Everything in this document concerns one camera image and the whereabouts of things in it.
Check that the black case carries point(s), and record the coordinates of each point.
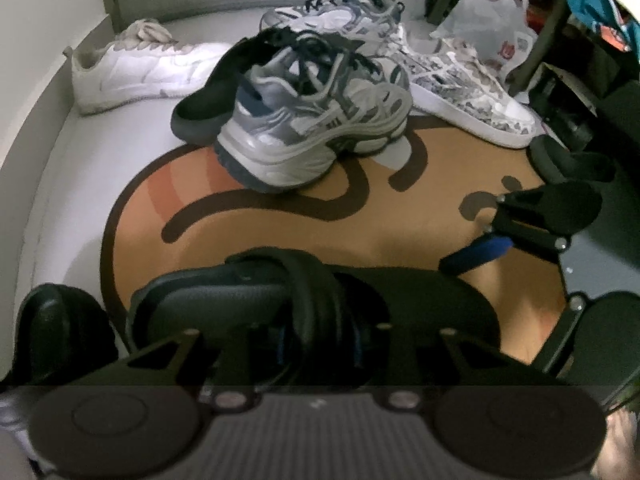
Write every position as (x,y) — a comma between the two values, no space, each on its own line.
(565,105)

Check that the grey silver running shoe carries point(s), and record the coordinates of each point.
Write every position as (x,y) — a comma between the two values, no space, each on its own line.
(325,20)
(300,125)

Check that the dark green chair leg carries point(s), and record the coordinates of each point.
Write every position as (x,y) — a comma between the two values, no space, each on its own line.
(540,40)

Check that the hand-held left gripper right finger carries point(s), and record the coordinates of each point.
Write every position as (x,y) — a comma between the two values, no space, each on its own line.
(400,365)

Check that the black buckle clog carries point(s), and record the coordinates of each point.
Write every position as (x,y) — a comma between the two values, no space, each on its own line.
(55,330)
(225,290)

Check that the white black printed sneaker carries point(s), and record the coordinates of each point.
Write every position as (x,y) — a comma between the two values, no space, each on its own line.
(465,85)

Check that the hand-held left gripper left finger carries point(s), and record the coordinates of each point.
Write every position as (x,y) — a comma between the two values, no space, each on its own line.
(235,360)

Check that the white plastic bag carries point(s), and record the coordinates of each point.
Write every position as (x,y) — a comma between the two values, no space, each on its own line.
(480,15)

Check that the black flip-flop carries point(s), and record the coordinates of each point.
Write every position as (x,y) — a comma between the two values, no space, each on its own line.
(575,165)
(205,105)

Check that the orange brown round rug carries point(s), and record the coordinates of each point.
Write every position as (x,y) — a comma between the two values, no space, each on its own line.
(300,240)

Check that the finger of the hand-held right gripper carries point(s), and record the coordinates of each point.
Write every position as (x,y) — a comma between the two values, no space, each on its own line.
(545,205)
(482,252)

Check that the white sneaker beige laces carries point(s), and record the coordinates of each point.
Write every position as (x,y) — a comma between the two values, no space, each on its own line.
(130,75)

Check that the person's right hand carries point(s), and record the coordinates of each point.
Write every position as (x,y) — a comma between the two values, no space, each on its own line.
(622,447)

